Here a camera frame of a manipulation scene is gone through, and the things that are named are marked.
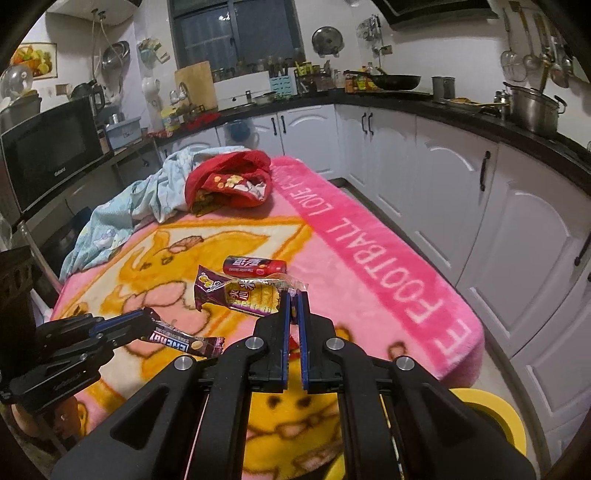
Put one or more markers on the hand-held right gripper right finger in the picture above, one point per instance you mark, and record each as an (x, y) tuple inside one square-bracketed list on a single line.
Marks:
[(302, 332)]

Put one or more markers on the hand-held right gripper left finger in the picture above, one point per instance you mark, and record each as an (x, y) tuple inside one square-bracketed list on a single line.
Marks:
[(287, 332)]

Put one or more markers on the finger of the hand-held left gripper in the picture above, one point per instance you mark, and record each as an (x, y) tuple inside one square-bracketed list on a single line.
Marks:
[(129, 339), (134, 316)]

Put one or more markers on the purple yellow snack wrapper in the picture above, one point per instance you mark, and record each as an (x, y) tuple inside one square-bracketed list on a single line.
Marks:
[(244, 297)]

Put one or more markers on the dark snack bar wrapper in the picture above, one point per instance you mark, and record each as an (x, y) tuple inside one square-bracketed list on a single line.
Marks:
[(184, 344)]

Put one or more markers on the person's left hand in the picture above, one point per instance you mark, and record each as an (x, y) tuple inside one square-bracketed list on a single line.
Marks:
[(69, 415)]

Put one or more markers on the red snack tube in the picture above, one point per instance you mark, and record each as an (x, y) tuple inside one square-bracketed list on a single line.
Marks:
[(254, 267)]

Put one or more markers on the pink printed blanket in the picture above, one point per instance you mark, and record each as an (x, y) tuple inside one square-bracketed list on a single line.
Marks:
[(369, 240)]

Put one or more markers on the light blue printed cloth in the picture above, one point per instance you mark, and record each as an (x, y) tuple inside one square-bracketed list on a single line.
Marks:
[(138, 198)]

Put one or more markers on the red cloth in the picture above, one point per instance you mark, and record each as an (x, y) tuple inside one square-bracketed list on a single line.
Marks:
[(217, 166)]

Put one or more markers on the blue plastic basket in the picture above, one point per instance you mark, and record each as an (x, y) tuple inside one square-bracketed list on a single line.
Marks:
[(122, 134)]

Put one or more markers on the black microwave oven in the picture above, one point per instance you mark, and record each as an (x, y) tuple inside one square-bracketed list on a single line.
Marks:
[(46, 147)]

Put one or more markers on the blue plastic basin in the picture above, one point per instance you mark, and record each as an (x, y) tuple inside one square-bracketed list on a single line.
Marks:
[(238, 130)]

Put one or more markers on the electric kettle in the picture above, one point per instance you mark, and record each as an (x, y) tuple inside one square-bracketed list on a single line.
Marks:
[(87, 94)]

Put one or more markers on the white ceramic teapot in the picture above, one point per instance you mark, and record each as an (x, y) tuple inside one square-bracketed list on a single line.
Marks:
[(150, 87)]

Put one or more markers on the grey pot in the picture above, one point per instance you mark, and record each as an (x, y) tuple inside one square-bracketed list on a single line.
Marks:
[(21, 113)]

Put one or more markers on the white kitchen cabinets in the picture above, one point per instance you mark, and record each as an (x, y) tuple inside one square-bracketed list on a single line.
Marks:
[(521, 240)]

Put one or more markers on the wooden cutting board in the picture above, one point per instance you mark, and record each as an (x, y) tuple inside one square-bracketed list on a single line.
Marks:
[(196, 85)]

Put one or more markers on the blue knife holder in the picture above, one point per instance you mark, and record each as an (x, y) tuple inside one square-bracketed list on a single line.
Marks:
[(282, 85)]

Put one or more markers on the row of condiment bottles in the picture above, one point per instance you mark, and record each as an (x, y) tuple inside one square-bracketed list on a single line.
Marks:
[(314, 83)]

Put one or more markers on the glass pot lid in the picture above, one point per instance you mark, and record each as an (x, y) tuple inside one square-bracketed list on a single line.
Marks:
[(16, 81)]

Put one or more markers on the hanging steel bowl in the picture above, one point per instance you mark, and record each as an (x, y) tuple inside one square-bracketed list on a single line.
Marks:
[(115, 53)]

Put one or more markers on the black wok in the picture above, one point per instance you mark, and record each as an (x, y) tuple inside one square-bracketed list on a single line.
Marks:
[(397, 82)]

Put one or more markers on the plate with food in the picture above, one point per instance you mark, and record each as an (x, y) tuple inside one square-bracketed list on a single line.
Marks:
[(461, 100)]

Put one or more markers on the small steel pot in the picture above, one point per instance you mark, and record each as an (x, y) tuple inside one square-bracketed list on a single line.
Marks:
[(443, 87)]

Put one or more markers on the steel pot lid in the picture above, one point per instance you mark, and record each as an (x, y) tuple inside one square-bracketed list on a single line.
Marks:
[(328, 40)]

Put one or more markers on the dark framed window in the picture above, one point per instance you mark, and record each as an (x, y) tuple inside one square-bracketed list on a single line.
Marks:
[(231, 32)]

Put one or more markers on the white water heater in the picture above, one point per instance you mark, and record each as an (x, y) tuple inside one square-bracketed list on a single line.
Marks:
[(92, 7)]

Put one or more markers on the steel stock pot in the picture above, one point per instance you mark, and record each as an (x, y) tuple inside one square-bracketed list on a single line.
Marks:
[(535, 113)]

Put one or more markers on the black range hood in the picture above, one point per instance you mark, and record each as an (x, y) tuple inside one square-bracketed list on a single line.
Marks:
[(415, 7)]

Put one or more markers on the row of hanging utensils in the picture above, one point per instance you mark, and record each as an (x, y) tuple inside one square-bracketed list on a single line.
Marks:
[(531, 60)]

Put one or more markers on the fruit wall picture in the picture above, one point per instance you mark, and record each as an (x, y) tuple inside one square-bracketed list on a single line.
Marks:
[(34, 60)]

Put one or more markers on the wall cup rack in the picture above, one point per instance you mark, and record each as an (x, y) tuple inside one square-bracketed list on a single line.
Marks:
[(371, 28)]

